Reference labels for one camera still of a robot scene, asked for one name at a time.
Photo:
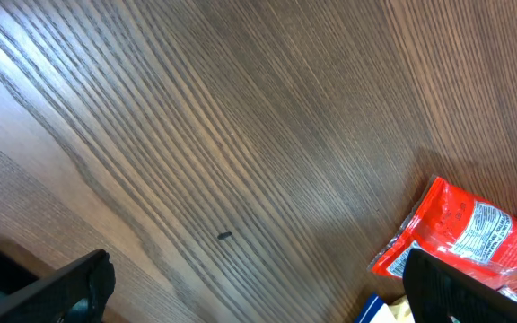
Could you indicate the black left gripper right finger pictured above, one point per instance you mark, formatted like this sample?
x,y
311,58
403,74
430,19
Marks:
x,y
439,293

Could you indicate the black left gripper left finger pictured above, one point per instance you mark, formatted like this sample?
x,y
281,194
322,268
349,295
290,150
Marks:
x,y
78,292

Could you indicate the red snack packet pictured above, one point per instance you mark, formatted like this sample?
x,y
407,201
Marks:
x,y
461,229

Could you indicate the yellow snack bag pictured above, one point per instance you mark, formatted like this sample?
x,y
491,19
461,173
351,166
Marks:
x,y
402,313

